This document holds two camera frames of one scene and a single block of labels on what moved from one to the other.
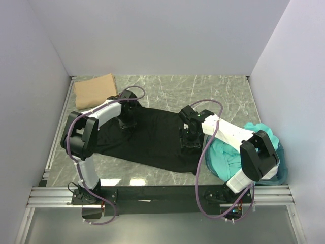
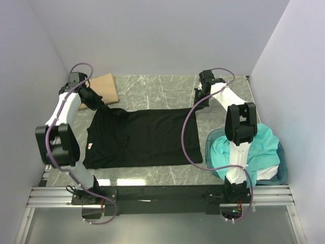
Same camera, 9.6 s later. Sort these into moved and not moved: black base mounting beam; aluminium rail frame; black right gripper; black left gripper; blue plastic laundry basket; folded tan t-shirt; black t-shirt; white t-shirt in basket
Moved: black t-shirt; black right gripper; black left gripper
Not moved: white t-shirt in basket; black base mounting beam; aluminium rail frame; blue plastic laundry basket; folded tan t-shirt
